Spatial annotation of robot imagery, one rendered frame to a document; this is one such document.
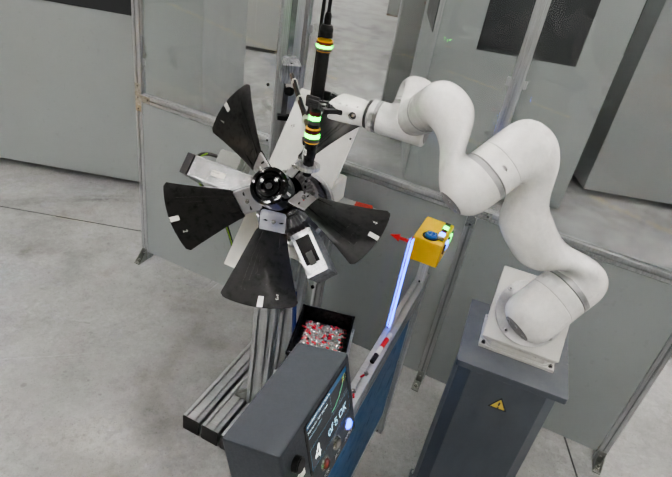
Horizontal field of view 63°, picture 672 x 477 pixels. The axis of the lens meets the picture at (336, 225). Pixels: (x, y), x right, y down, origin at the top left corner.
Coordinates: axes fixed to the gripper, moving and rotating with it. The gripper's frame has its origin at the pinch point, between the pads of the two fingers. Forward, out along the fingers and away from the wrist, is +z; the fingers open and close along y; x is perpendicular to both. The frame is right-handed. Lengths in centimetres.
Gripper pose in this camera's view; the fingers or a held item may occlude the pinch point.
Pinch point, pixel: (317, 98)
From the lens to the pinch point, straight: 151.2
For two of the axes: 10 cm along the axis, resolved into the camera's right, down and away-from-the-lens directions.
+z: -9.0, -3.4, 2.9
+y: 4.2, -4.2, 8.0
